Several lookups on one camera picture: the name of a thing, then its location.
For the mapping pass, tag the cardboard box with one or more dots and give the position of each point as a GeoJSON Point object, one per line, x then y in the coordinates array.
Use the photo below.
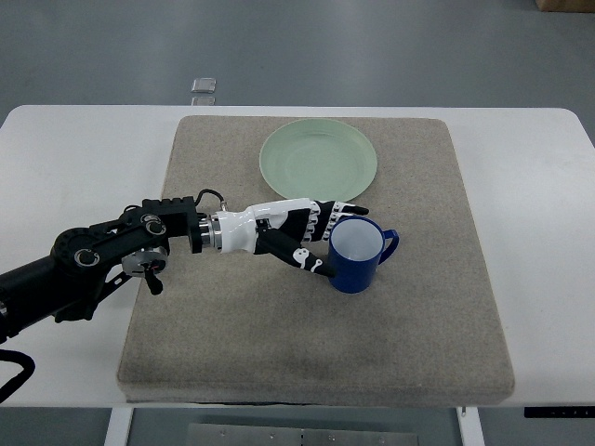
{"type": "Point", "coordinates": [569, 6]}

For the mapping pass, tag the lower floor socket plate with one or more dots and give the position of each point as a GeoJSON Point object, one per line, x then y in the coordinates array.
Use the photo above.
{"type": "Point", "coordinates": [203, 101]}

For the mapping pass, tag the black table control panel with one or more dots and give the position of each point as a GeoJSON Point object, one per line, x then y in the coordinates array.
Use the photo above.
{"type": "Point", "coordinates": [552, 412]}

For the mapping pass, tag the blue mug white inside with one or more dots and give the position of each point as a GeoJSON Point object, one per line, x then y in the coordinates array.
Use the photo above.
{"type": "Point", "coordinates": [357, 246]}

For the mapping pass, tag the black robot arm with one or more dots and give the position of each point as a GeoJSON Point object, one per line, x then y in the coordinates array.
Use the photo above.
{"type": "Point", "coordinates": [85, 265]}

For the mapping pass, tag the floor socket plate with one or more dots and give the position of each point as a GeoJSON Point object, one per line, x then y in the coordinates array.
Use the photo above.
{"type": "Point", "coordinates": [204, 85]}
{"type": "Point", "coordinates": [203, 101]}

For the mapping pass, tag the beige fabric cushion mat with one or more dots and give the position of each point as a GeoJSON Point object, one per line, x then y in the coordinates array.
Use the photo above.
{"type": "Point", "coordinates": [241, 328]}

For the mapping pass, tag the upper floor socket plate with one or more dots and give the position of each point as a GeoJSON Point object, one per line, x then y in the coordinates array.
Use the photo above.
{"type": "Point", "coordinates": [204, 85]}

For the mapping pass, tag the white table leg frame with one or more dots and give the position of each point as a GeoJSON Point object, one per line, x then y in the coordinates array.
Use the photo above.
{"type": "Point", "coordinates": [470, 426]}

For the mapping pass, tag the metal base plate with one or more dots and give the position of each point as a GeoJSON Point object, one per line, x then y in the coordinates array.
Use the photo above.
{"type": "Point", "coordinates": [211, 434]}

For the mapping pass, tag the light green plate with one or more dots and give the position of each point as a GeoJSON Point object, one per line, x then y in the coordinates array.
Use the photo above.
{"type": "Point", "coordinates": [323, 159]}

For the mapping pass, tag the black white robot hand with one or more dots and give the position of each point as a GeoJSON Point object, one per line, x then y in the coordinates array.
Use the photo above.
{"type": "Point", "coordinates": [282, 229]}

